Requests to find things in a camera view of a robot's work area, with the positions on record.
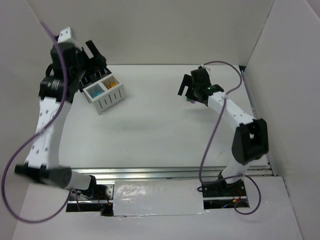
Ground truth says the yellow rounded lego brick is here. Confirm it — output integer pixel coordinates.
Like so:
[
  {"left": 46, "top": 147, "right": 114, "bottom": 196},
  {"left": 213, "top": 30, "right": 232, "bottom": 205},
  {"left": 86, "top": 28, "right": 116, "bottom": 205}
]
[{"left": 107, "top": 82, "right": 117, "bottom": 90}]

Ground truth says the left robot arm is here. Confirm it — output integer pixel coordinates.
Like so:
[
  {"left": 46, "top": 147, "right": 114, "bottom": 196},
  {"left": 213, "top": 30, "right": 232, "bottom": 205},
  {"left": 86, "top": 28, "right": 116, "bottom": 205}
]
[{"left": 14, "top": 40, "right": 107, "bottom": 192}]

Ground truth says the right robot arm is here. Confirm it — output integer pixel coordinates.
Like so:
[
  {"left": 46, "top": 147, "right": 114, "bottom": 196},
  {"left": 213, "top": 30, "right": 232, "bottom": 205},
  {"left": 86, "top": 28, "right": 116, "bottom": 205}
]
[{"left": 177, "top": 67, "right": 269, "bottom": 185}]

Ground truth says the black slotted container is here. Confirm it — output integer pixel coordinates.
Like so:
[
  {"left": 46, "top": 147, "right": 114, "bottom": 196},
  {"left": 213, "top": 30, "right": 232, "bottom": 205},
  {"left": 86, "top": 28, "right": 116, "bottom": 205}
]
[{"left": 79, "top": 67, "right": 112, "bottom": 93}]

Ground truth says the white slotted container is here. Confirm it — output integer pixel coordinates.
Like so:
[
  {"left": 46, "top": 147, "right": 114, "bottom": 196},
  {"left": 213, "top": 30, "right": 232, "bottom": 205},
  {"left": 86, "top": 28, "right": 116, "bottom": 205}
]
[{"left": 83, "top": 74, "right": 127, "bottom": 115}]

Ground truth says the white foam board front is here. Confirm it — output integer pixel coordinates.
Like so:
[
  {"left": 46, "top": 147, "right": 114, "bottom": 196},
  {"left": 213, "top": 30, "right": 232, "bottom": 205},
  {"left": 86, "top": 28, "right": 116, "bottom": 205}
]
[{"left": 113, "top": 180, "right": 204, "bottom": 217}]

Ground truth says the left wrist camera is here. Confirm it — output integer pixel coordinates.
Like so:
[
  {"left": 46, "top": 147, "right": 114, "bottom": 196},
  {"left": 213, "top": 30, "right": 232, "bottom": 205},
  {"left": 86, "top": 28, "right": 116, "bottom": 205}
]
[{"left": 57, "top": 27, "right": 77, "bottom": 45}]

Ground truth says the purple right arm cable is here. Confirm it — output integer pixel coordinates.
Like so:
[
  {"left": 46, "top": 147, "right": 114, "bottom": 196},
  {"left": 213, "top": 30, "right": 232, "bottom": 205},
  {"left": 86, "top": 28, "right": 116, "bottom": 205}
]
[{"left": 199, "top": 61, "right": 262, "bottom": 215}]

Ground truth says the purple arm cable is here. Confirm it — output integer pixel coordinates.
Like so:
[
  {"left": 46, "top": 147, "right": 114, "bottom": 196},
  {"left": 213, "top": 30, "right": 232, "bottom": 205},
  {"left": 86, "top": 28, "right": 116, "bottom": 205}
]
[
  {"left": 199, "top": 61, "right": 262, "bottom": 215},
  {"left": 0, "top": 21, "right": 73, "bottom": 223}
]

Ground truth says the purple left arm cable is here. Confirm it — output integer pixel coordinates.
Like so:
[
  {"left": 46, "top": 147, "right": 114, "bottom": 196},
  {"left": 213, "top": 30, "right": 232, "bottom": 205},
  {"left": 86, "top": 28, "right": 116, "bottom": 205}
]
[{"left": 0, "top": 21, "right": 73, "bottom": 223}]

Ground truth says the aluminium rail right side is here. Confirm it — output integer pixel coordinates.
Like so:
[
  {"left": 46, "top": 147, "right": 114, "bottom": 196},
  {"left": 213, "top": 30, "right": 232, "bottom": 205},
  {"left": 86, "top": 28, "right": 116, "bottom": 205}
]
[{"left": 239, "top": 65, "right": 279, "bottom": 177}]

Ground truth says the aluminium table rail front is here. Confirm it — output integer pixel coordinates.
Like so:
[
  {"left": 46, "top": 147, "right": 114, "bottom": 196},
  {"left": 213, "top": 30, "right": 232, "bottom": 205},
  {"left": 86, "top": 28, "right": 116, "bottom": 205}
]
[{"left": 69, "top": 166, "right": 226, "bottom": 182}]

